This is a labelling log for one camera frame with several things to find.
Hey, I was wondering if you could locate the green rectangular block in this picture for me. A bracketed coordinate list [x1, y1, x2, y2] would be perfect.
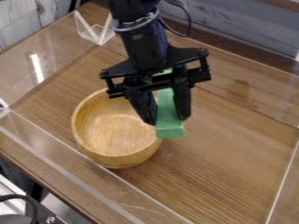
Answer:
[153, 69, 186, 139]

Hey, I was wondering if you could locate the clear acrylic tray wall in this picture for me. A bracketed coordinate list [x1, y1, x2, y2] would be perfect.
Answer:
[0, 99, 192, 224]

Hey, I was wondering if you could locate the brown wooden bowl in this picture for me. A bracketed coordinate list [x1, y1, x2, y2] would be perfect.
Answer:
[70, 89, 162, 169]

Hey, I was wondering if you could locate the clear acrylic corner bracket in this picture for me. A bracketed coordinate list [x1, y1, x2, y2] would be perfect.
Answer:
[73, 10, 116, 46]

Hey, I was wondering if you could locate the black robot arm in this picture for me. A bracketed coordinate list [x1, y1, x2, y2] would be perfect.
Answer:
[98, 0, 211, 125]

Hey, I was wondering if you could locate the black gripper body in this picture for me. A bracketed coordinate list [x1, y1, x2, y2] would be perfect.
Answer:
[100, 14, 211, 99]

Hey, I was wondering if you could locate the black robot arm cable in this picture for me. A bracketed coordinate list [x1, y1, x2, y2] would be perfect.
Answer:
[158, 0, 192, 39]

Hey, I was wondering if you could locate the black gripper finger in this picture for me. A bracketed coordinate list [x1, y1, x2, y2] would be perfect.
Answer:
[172, 80, 192, 121]
[125, 89, 157, 126]

